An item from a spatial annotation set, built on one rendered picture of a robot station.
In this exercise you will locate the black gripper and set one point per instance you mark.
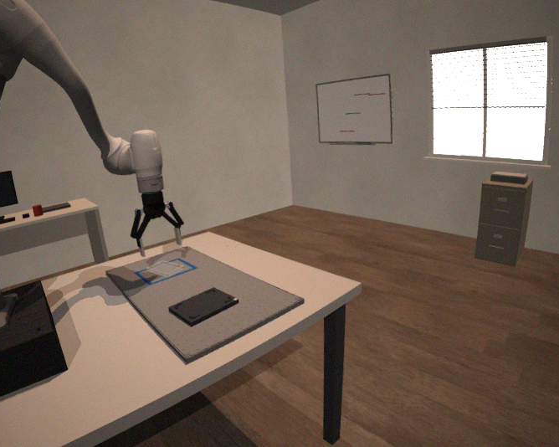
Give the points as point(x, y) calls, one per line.
point(153, 207)

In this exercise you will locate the blue rectangular tape outline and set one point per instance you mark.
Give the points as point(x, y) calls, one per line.
point(149, 283)

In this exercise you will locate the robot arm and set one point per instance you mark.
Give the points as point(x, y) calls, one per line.
point(23, 34)

